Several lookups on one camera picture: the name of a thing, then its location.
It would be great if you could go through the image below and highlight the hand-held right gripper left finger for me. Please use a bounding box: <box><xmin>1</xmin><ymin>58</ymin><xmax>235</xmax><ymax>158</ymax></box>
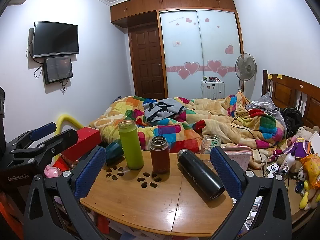
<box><xmin>24</xmin><ymin>145</ymin><xmax>118</xmax><ymax>240</ymax></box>

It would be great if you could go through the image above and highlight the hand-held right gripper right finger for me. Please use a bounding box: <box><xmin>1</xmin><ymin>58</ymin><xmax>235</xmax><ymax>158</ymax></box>
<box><xmin>207</xmin><ymin>145</ymin><xmax>293</xmax><ymax>240</ymax></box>

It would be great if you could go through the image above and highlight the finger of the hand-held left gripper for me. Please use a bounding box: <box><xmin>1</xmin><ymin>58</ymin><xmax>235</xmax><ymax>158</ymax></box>
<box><xmin>7</xmin><ymin>129</ymin><xmax>79</xmax><ymax>171</ymax></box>
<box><xmin>5</xmin><ymin>122</ymin><xmax>57</xmax><ymax>155</ymax></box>

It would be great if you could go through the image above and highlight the black thermos cup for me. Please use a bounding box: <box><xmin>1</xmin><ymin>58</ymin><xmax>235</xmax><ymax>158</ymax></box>
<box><xmin>177</xmin><ymin>149</ymin><xmax>226</xmax><ymax>201</ymax></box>

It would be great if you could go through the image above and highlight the teal cup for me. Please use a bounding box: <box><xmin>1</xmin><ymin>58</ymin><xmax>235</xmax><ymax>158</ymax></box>
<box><xmin>104</xmin><ymin>141</ymin><xmax>125</xmax><ymax>166</ymax></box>

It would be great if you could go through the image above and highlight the red thermos cup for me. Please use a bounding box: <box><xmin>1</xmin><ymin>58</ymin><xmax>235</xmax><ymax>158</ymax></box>
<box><xmin>149</xmin><ymin>136</ymin><xmax>171</xmax><ymax>174</ymax></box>

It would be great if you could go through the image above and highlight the yellow tube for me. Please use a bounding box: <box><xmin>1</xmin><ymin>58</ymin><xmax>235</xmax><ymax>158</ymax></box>
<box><xmin>56</xmin><ymin>114</ymin><xmax>85</xmax><ymax>137</ymax></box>

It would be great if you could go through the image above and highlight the pink pouch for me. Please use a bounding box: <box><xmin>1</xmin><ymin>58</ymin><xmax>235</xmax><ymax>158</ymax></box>
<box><xmin>222</xmin><ymin>146</ymin><xmax>253</xmax><ymax>171</ymax></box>

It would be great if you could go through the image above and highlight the red box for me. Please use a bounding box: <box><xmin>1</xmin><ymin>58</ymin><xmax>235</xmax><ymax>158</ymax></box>
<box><xmin>61</xmin><ymin>127</ymin><xmax>102</xmax><ymax>163</ymax></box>

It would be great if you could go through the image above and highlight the clear glass jar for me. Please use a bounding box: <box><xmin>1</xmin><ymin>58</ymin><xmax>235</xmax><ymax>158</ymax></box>
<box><xmin>201</xmin><ymin>134</ymin><xmax>222</xmax><ymax>163</ymax></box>

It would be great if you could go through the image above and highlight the pink piggy bank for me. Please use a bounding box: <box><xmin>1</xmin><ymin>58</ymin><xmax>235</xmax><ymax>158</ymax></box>
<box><xmin>44</xmin><ymin>165</ymin><xmax>63</xmax><ymax>178</ymax></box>

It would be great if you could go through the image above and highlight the colourful checked blanket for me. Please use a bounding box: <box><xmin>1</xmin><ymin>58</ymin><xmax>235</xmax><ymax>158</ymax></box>
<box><xmin>88</xmin><ymin>90</ymin><xmax>288</xmax><ymax>169</ymax></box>

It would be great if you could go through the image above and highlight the white power strip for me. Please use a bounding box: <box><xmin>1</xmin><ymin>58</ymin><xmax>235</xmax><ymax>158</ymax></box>
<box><xmin>264</xmin><ymin>163</ymin><xmax>287</xmax><ymax>178</ymax></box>

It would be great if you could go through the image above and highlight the green bottle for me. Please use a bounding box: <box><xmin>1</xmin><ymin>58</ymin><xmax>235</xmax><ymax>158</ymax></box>
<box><xmin>118</xmin><ymin>120</ymin><xmax>145</xmax><ymax>170</ymax></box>

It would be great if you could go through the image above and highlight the white squeeze bottle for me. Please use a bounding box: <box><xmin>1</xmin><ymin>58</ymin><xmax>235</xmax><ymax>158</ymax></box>
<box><xmin>285</xmin><ymin>152</ymin><xmax>297</xmax><ymax>168</ymax></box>

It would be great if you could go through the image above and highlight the wooden folding table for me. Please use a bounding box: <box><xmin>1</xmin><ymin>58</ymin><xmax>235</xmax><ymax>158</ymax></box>
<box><xmin>79</xmin><ymin>152</ymin><xmax>238</xmax><ymax>236</ymax></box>

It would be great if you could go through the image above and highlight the purple doll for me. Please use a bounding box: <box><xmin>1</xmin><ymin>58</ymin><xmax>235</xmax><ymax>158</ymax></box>
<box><xmin>284</xmin><ymin>137</ymin><xmax>312</xmax><ymax>156</ymax></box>

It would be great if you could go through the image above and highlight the grey pillow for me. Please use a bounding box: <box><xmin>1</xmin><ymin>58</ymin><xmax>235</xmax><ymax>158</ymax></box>
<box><xmin>246</xmin><ymin>92</ymin><xmax>285</xmax><ymax>121</ymax></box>

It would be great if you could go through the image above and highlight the white suitcase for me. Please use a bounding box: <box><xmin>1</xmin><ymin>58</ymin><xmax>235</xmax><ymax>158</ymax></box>
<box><xmin>201</xmin><ymin>80</ymin><xmax>226</xmax><ymax>100</ymax></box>

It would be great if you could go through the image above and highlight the orange snack packet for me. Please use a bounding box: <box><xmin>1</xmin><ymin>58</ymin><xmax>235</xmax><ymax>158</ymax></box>
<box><xmin>298</xmin><ymin>153</ymin><xmax>320</xmax><ymax>188</ymax></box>

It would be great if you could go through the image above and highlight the black clothing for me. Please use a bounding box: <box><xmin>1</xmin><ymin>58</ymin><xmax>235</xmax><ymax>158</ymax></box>
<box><xmin>281</xmin><ymin>107</ymin><xmax>305</xmax><ymax>138</ymax></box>

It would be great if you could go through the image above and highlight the yellow plush toy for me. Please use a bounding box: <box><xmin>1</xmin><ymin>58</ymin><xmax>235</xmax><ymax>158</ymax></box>
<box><xmin>298</xmin><ymin>179</ymin><xmax>320</xmax><ymax>211</ymax></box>

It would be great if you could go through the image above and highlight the beige plush toy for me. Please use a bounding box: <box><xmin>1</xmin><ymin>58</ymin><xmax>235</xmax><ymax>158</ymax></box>
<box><xmin>296</xmin><ymin>126</ymin><xmax>320</xmax><ymax>141</ymax></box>

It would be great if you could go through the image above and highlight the grey and black garment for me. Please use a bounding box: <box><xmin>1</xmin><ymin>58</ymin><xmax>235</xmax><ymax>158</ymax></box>
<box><xmin>143</xmin><ymin>98</ymin><xmax>187</xmax><ymax>124</ymax></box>

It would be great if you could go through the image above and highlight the wooden headboard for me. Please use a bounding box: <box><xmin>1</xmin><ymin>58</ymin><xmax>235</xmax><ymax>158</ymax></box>
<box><xmin>262</xmin><ymin>69</ymin><xmax>320</xmax><ymax>131</ymax></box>

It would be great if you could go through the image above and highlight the standing fan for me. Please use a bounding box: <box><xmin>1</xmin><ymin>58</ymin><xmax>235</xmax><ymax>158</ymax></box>
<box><xmin>235</xmin><ymin>52</ymin><xmax>257</xmax><ymax>92</ymax></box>

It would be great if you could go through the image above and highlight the brown wooden door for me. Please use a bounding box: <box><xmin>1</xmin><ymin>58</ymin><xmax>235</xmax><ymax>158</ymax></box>
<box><xmin>128</xmin><ymin>26</ymin><xmax>167</xmax><ymax>100</ymax></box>

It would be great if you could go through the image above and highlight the wardrobe with heart stickers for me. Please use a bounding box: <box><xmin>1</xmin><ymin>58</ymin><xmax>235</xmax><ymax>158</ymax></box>
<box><xmin>110</xmin><ymin>0</ymin><xmax>245</xmax><ymax>101</ymax></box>

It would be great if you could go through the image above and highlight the black cable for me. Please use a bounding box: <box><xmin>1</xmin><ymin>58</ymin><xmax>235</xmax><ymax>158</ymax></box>
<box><xmin>230</xmin><ymin>107</ymin><xmax>266</xmax><ymax>161</ymax></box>

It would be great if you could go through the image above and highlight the small wall monitor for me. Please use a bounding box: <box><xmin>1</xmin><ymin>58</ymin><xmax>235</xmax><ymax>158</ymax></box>
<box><xmin>43</xmin><ymin>56</ymin><xmax>74</xmax><ymax>85</ymax></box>

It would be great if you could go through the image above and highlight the wall television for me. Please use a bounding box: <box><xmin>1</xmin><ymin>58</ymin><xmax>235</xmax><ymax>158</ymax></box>
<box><xmin>32</xmin><ymin>21</ymin><xmax>80</xmax><ymax>59</ymax></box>

